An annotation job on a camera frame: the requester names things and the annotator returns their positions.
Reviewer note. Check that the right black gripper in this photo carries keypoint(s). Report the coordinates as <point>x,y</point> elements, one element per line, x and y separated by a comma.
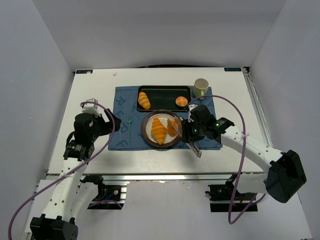
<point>188,131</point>

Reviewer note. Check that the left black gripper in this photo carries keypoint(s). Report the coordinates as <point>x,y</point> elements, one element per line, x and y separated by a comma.
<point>110,120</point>

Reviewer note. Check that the metal tongs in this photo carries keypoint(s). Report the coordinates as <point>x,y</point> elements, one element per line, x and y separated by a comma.
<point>195,148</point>

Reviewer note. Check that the orange sugared bun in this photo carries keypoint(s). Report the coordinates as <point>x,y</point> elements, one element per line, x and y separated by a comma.
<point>171,130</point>

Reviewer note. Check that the orange striped croissant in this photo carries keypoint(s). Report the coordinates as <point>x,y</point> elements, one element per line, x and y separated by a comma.
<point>158,131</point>

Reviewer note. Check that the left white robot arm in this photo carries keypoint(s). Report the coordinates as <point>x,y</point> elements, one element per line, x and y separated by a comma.
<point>70,196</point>

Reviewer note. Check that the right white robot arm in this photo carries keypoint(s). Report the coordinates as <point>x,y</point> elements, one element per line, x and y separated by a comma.
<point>283,174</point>

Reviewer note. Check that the teal plastic fork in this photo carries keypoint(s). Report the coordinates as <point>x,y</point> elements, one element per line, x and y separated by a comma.
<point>129,121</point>

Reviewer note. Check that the blue letter-print placemat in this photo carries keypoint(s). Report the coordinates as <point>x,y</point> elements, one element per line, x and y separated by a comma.
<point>124,106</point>

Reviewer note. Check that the dark rimmed white plate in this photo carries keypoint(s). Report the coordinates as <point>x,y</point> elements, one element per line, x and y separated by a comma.
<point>146,126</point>

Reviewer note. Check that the pale striped croissant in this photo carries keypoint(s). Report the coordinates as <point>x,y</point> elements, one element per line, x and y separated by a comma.
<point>144,101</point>

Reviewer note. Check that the pale round bun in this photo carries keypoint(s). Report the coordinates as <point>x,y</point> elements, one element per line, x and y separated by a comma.
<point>181,101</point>

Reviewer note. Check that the black rectangular tray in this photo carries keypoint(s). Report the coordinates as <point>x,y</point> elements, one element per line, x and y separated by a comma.
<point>163,97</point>

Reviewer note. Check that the light green mug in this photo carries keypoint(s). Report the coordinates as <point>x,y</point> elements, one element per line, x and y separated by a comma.
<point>200,88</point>

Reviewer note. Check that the left blue table label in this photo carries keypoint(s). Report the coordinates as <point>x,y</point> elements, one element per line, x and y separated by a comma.
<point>84,71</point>

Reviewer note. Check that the blue table label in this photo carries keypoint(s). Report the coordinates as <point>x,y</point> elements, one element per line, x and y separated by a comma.
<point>232,69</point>
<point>84,71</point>

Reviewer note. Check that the right blue table label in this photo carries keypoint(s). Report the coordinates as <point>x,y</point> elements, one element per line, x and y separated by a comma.
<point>232,69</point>

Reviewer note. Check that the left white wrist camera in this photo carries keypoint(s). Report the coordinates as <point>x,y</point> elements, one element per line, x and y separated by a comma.
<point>90,108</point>

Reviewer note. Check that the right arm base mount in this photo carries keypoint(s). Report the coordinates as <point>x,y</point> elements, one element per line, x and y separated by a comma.
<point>220,197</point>

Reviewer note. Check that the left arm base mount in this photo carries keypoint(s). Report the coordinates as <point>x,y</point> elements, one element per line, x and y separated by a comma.
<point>111,195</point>

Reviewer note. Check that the aluminium table side rail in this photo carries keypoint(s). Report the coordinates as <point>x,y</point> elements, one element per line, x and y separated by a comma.
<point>258,108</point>

